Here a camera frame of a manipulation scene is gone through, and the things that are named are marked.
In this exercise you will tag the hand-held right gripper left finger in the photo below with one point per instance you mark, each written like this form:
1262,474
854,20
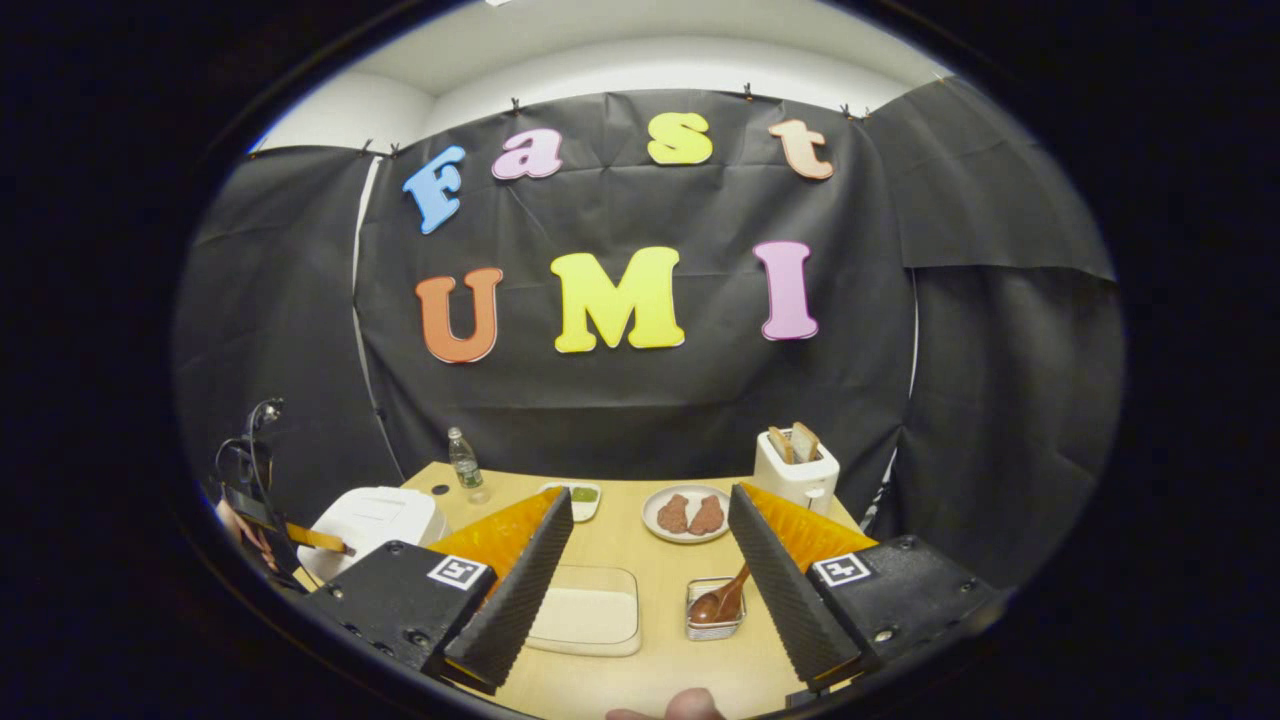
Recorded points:
515,600

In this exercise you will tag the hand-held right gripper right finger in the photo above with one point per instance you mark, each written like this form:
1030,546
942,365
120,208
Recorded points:
780,590

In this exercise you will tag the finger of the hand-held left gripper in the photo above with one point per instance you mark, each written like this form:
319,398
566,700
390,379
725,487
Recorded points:
320,540

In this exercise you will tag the white rice cooker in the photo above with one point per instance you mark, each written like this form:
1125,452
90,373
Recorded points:
370,520

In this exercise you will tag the white round plate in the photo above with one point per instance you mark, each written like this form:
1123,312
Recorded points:
690,538

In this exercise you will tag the brown meat piece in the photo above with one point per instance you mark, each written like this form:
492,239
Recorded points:
673,515
707,516

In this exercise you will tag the white toaster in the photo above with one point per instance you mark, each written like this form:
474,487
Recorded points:
795,485

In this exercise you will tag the white divided bean dish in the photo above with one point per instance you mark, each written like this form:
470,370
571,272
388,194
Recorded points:
585,497

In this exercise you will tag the clear plastic water bottle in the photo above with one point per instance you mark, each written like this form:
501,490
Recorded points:
465,470

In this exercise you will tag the toast bread slice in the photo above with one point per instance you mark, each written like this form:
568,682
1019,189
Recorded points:
780,445
806,440

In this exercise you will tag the black backdrop cloth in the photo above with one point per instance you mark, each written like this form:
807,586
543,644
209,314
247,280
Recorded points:
650,400

